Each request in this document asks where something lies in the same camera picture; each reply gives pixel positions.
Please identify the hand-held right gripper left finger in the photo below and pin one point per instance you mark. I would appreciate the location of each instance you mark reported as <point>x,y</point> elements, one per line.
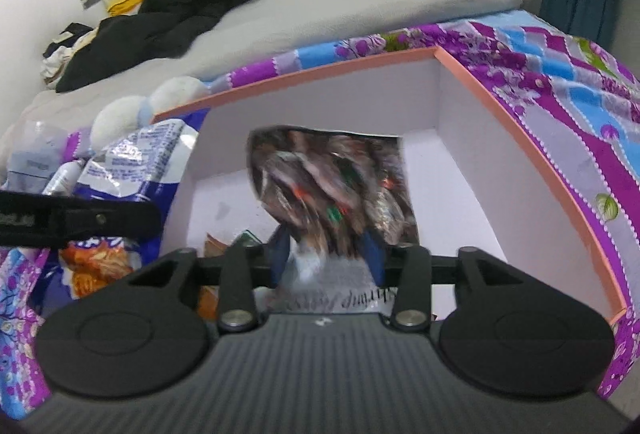
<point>281,259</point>

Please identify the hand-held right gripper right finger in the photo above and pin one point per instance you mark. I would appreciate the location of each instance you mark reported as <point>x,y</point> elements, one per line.
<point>372,258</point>

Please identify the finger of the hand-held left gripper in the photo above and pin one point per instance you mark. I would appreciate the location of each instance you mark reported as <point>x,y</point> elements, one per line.
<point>75,219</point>

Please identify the white label dark snack packet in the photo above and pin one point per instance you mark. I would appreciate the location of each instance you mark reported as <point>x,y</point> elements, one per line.
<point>330,184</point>

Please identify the blue and white snack bag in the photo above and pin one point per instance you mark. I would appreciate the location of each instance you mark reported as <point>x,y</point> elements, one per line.
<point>140,159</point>

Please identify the pink cardboard box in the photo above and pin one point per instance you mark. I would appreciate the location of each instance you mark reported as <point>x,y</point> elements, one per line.
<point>465,174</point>

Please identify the white tube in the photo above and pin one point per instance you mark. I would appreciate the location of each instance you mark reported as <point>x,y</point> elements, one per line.
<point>62,178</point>

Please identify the clear plastic bag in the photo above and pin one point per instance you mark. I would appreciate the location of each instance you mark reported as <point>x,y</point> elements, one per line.
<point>35,156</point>

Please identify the white and blue plush toy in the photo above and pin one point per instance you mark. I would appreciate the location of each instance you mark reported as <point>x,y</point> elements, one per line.
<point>150,106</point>

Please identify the pile of clothes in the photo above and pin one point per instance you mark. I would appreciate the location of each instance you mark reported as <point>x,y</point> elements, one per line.
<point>65,49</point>

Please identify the yellow pillow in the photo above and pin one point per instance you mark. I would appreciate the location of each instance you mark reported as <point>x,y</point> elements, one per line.
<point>125,6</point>

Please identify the black jacket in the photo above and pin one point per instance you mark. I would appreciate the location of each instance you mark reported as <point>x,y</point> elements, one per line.
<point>165,9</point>

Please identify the grey duvet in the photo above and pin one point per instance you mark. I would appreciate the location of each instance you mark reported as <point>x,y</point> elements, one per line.
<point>350,9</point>

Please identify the purple floral bedsheet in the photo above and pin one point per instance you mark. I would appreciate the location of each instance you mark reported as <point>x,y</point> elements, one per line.
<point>550,79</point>

